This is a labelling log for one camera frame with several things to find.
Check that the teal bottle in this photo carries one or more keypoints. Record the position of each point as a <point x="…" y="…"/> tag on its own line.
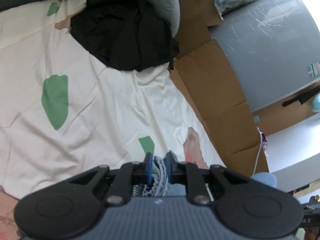
<point x="256" y="118"/>

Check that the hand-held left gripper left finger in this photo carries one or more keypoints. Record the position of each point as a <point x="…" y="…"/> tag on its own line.
<point x="149" y="168"/>

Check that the black garment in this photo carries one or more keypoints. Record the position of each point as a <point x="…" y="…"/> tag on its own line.
<point x="125" y="37"/>

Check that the tall cardboard panel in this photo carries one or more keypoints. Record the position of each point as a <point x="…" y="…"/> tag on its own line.
<point x="280" y="120"/>

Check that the tissue pack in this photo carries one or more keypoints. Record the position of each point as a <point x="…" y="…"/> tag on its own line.
<point x="264" y="140"/>

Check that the grey neck pillow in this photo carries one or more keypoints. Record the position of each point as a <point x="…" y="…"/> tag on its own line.
<point x="165" y="2"/>

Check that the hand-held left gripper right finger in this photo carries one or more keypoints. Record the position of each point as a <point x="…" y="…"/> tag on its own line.
<point x="168" y="168"/>

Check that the bear printed bedsheet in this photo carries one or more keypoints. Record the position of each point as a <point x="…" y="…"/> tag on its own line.
<point x="100" y="100"/>

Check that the folded cardboard sheet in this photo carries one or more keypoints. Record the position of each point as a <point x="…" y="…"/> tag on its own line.
<point x="212" y="80"/>

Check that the teal face mask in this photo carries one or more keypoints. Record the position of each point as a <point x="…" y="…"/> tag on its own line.
<point x="316" y="103"/>

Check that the light blue jeans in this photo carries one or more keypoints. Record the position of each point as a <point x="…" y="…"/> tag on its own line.
<point x="157" y="177"/>

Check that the grey wrapped mattress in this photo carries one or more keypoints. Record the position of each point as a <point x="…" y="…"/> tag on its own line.
<point x="270" y="55"/>

